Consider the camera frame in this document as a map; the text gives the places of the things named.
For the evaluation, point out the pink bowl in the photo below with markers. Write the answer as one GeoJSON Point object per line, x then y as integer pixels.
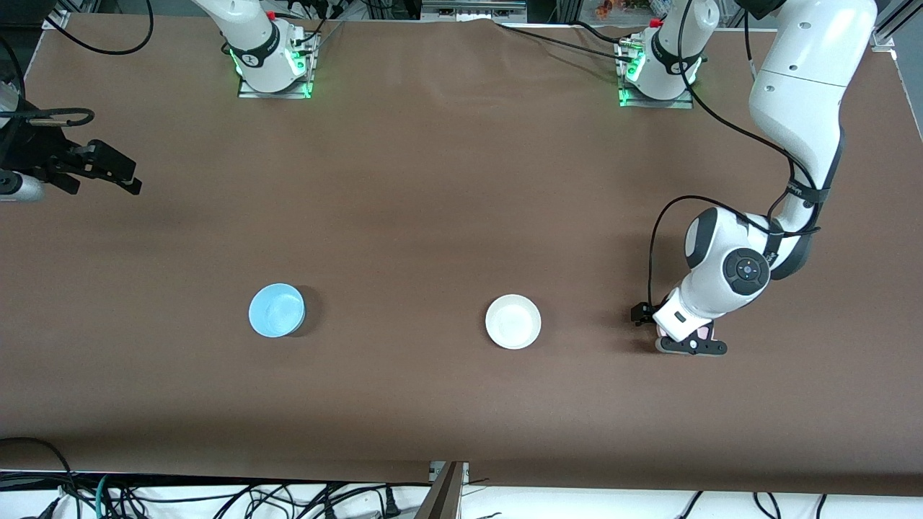
{"type": "Point", "coordinates": [707, 331]}

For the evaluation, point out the aluminium corner bracket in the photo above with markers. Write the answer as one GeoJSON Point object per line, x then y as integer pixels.
{"type": "Point", "coordinates": [883, 40]}
{"type": "Point", "coordinates": [56, 20]}

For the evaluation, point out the black power plug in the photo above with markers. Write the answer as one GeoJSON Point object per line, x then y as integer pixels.
{"type": "Point", "coordinates": [391, 503]}

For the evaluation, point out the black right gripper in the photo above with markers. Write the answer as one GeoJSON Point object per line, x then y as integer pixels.
{"type": "Point", "coordinates": [29, 150]}

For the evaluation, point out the grey power strip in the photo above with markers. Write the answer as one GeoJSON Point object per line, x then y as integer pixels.
{"type": "Point", "coordinates": [472, 9]}

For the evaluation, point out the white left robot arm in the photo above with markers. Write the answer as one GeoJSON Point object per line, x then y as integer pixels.
{"type": "Point", "coordinates": [807, 72]}

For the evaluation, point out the brown table cover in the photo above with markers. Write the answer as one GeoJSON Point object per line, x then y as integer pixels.
{"type": "Point", "coordinates": [433, 216]}

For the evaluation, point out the orange patterned object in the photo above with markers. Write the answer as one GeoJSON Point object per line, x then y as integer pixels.
{"type": "Point", "coordinates": [613, 7]}

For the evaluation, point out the blue bowl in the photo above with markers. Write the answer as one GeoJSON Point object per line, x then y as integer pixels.
{"type": "Point", "coordinates": [276, 310]}

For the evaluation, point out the white bowl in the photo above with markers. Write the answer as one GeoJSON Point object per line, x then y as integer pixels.
{"type": "Point", "coordinates": [513, 321]}

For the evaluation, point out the aluminium profile post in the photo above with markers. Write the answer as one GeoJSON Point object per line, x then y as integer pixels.
{"type": "Point", "coordinates": [443, 497]}

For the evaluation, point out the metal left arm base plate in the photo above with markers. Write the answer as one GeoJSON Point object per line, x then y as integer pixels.
{"type": "Point", "coordinates": [681, 103]}

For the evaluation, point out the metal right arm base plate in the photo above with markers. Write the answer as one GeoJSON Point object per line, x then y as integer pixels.
{"type": "Point", "coordinates": [249, 90]}

